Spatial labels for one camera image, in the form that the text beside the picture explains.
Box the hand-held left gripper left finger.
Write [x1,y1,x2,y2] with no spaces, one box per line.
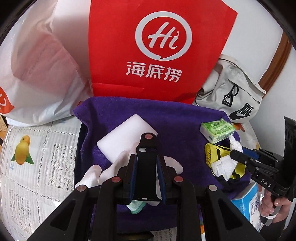
[26,153,139,241]

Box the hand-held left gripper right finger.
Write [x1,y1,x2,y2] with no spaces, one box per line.
[156,154,266,241]

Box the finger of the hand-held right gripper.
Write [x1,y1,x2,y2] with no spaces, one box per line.
[230,149,258,171]
[242,147,264,161]

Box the white knit cloth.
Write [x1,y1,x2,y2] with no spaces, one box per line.
[211,136,243,181]

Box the yellow black pouch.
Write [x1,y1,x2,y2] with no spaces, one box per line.
[205,142,249,183]

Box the mint green cloth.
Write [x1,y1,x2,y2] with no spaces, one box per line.
[126,199,148,214]

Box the light green tissue pack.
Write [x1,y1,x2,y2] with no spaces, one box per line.
[200,118,235,143]

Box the white sponge block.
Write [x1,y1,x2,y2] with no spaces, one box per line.
[97,114,158,164]

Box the person's right hand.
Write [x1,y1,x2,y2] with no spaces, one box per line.
[259,192,293,223]

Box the blue tissue pack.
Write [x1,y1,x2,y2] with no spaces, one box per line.
[231,182,266,231]

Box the purple towel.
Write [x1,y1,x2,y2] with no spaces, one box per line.
[73,96,251,234]

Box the grey waist bag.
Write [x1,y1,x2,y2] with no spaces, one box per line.
[194,54,266,123]

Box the red paper shopping bag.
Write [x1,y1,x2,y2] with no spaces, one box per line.
[88,0,238,105]

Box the white plastic shopping bag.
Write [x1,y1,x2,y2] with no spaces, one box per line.
[0,0,93,127]

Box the brown wooden door frame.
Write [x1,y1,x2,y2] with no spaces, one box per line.
[258,32,290,93]

